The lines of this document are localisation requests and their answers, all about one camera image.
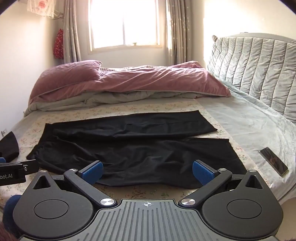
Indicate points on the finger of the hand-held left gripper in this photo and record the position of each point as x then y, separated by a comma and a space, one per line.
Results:
25, 166

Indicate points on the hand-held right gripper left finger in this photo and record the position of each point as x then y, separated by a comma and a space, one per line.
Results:
92, 172

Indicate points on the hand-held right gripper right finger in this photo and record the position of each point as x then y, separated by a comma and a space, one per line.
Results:
203, 172

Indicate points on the black pants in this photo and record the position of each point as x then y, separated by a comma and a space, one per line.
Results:
138, 148

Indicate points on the floral bed sheet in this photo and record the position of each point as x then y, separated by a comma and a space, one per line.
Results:
30, 132

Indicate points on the person's maroon clothing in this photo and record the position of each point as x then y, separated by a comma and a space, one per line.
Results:
5, 233

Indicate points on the pale blue bed cover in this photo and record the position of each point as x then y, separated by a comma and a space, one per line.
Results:
242, 122

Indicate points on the black smartphone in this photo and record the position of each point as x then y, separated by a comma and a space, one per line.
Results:
274, 161

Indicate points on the grey blanket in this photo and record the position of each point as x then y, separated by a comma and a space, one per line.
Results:
104, 98

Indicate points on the pink duvet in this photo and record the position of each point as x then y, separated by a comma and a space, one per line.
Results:
161, 78

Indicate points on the quilted grey headboard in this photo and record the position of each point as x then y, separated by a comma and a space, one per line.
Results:
254, 67

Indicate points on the red hanging bag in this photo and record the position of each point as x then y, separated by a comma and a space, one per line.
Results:
58, 45

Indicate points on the beige patterned curtain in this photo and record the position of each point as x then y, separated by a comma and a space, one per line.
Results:
182, 32
72, 32

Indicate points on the window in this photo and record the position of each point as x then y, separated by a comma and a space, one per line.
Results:
124, 23

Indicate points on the white wall hanging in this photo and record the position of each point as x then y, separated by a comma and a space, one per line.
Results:
40, 7

